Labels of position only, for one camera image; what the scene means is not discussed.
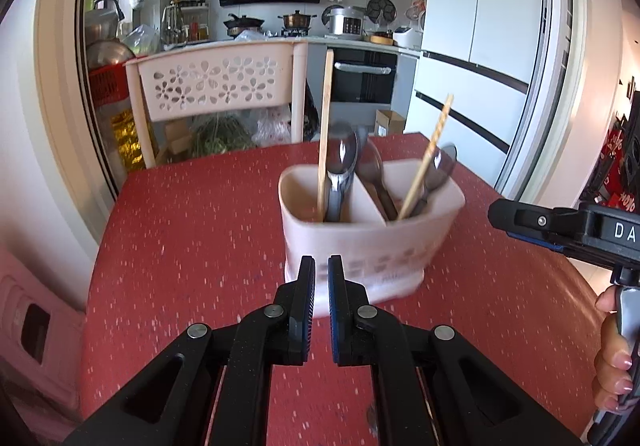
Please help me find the copper cooking pot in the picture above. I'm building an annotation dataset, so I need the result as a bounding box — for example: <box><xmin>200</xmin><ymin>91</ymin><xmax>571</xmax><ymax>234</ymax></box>
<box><xmin>277</xmin><ymin>10</ymin><xmax>318</xmax><ymax>32</ymax></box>

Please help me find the black wok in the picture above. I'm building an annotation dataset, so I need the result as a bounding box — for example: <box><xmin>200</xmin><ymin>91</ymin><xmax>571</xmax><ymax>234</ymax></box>
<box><xmin>222</xmin><ymin>13</ymin><xmax>266</xmax><ymax>37</ymax></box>

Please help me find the white plastic bag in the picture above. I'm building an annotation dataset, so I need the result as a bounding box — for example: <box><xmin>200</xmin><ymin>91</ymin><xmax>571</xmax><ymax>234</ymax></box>
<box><xmin>252</xmin><ymin>106</ymin><xmax>293</xmax><ymax>147</ymax></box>

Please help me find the wooden chopstick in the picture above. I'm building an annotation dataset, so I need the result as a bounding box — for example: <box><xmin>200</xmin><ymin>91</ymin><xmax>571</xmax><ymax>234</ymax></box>
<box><xmin>316</xmin><ymin>48</ymin><xmax>335</xmax><ymax>222</ymax></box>
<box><xmin>397</xmin><ymin>93</ymin><xmax>455</xmax><ymax>219</ymax></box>

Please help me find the white refrigerator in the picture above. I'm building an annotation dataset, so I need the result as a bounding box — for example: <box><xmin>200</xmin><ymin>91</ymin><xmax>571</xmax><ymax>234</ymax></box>
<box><xmin>407</xmin><ymin>0</ymin><xmax>551</xmax><ymax>199</ymax></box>

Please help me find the bag of green vegetables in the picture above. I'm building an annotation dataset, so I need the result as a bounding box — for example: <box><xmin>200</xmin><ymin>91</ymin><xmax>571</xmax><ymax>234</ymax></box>
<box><xmin>187</xmin><ymin>113</ymin><xmax>256</xmax><ymax>158</ymax></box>

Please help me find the cardboard box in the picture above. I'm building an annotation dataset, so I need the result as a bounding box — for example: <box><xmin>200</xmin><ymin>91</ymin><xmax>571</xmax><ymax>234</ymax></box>
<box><xmin>374</xmin><ymin>109</ymin><xmax>407</xmax><ymax>138</ymax></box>

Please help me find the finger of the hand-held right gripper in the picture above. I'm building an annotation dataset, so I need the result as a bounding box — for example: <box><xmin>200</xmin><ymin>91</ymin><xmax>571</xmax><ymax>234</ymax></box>
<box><xmin>507</xmin><ymin>231</ymin><xmax>583</xmax><ymax>254</ymax></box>
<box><xmin>488</xmin><ymin>200</ymin><xmax>583</xmax><ymax>242</ymax></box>

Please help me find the metal basin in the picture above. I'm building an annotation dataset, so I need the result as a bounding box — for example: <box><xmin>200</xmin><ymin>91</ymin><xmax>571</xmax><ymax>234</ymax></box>
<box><xmin>85</xmin><ymin>38</ymin><xmax>133</xmax><ymax>69</ymax></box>

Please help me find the silver rice cooker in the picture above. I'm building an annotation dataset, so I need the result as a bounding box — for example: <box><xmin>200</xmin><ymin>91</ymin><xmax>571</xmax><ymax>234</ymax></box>
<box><xmin>322</xmin><ymin>5</ymin><xmax>368</xmax><ymax>39</ymax></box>

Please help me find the pink plastic stool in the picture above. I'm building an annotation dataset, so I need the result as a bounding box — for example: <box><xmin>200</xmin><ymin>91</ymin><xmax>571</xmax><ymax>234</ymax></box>
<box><xmin>0</xmin><ymin>246</ymin><xmax>88</xmax><ymax>427</ymax></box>

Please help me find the white sliding door frame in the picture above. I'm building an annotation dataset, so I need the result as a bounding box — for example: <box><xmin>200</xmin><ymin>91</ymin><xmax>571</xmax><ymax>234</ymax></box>
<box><xmin>32</xmin><ymin>0</ymin><xmax>626</xmax><ymax>237</ymax></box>

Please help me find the dark cloth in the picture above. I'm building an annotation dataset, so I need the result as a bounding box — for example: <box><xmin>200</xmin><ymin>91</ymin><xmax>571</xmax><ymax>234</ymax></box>
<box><xmin>302</xmin><ymin>81</ymin><xmax>321</xmax><ymax>142</ymax></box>

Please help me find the person's right hand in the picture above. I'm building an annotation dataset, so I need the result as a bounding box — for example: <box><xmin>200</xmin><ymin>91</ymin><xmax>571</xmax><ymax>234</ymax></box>
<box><xmin>592</xmin><ymin>286</ymin><xmax>634</xmax><ymax>412</ymax></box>

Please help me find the large steel pot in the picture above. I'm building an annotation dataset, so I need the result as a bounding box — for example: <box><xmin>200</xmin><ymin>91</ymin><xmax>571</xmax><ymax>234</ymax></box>
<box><xmin>82</xmin><ymin>8</ymin><xmax>123</xmax><ymax>42</ymax></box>

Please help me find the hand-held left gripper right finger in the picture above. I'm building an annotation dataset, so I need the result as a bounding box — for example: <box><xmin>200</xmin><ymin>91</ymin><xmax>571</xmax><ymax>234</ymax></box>
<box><xmin>327</xmin><ymin>255</ymin><xmax>583</xmax><ymax>446</ymax></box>

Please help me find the black round baking mold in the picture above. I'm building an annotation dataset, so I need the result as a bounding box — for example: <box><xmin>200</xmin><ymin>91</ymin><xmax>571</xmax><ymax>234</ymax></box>
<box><xmin>366</xmin><ymin>0</ymin><xmax>397</xmax><ymax>24</ymax></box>

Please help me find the spice rack with bottles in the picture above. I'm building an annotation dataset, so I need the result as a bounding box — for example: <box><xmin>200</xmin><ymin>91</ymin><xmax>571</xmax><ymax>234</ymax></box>
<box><xmin>160</xmin><ymin>0</ymin><xmax>211</xmax><ymax>47</ymax></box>

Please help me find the red plastic crate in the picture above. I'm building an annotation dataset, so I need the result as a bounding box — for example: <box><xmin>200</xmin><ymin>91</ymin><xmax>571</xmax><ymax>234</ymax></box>
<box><xmin>89</xmin><ymin>61</ymin><xmax>133</xmax><ymax>107</ymax></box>

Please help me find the white countertop appliance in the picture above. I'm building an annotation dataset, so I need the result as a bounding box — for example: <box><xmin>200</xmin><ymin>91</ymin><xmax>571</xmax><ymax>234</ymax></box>
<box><xmin>392</xmin><ymin>26</ymin><xmax>423</xmax><ymax>49</ymax></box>

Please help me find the clear plastic bag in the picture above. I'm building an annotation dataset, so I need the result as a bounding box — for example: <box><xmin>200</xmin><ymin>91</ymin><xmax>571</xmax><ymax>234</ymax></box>
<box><xmin>122</xmin><ymin>23</ymin><xmax>163</xmax><ymax>54</ymax></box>

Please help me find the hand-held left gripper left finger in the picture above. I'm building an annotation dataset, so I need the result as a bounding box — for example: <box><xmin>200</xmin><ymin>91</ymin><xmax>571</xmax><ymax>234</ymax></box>
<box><xmin>65</xmin><ymin>256</ymin><xmax>317</xmax><ymax>446</ymax></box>

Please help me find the black built-in oven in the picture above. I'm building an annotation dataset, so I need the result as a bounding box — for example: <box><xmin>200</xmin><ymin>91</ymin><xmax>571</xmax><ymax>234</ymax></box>
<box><xmin>330</xmin><ymin>48</ymin><xmax>400</xmax><ymax>104</ymax></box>

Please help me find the gold foil bag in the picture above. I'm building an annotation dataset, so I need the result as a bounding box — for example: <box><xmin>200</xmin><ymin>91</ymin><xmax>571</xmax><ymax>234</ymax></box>
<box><xmin>107</xmin><ymin>108</ymin><xmax>151</xmax><ymax>172</ymax></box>

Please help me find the white plastic utensil holder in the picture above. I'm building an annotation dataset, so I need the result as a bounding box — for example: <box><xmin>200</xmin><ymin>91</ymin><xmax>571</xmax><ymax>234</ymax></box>
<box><xmin>277</xmin><ymin>158</ymin><xmax>466</xmax><ymax>305</ymax></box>

